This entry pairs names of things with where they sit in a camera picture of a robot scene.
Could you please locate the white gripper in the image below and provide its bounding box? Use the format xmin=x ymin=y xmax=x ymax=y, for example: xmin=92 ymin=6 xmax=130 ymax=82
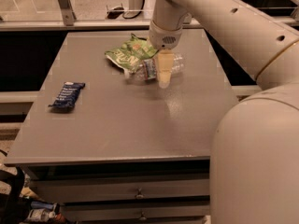
xmin=149 ymin=21 xmax=182 ymax=89

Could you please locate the clear plastic water bottle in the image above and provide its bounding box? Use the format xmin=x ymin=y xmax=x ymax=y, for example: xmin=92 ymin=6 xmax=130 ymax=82
xmin=124 ymin=53 xmax=185 ymax=82

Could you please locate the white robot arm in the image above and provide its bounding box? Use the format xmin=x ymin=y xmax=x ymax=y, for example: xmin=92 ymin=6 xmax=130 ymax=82
xmin=149 ymin=0 xmax=299 ymax=224

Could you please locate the bottle on floor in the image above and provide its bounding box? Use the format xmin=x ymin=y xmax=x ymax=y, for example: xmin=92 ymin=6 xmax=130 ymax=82
xmin=25 ymin=209 xmax=56 ymax=222

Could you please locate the green chip bag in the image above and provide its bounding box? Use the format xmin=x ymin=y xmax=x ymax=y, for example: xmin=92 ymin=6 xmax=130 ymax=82
xmin=105 ymin=34 xmax=158 ymax=73

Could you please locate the white appliance behind glass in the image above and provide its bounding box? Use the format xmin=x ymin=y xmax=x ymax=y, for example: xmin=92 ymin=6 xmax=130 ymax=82
xmin=122 ymin=0 xmax=145 ymax=19

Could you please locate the blue snack bar wrapper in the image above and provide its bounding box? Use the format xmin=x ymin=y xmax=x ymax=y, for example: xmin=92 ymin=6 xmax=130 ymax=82
xmin=49 ymin=81 xmax=85 ymax=108

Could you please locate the grey drawer cabinet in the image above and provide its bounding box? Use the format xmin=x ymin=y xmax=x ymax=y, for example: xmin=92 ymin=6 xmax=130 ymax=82
xmin=6 ymin=29 xmax=237 ymax=224

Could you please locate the upper drawer knob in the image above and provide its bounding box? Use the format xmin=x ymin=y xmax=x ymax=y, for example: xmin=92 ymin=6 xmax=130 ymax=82
xmin=135 ymin=189 xmax=145 ymax=200

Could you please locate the drawer knob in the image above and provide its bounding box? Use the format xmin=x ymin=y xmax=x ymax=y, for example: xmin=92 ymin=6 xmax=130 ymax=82
xmin=135 ymin=189 xmax=145 ymax=200
xmin=138 ymin=212 xmax=147 ymax=221

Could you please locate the lower drawer knob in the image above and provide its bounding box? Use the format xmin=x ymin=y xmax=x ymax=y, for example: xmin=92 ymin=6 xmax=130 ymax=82
xmin=138 ymin=212 xmax=147 ymax=221

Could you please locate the black bag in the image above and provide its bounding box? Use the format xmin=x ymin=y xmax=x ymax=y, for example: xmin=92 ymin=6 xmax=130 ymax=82
xmin=0 ymin=164 xmax=29 ymax=224

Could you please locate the metal railing frame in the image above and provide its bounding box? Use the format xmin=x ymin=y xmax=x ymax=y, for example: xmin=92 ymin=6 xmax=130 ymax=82
xmin=0 ymin=0 xmax=298 ymax=31

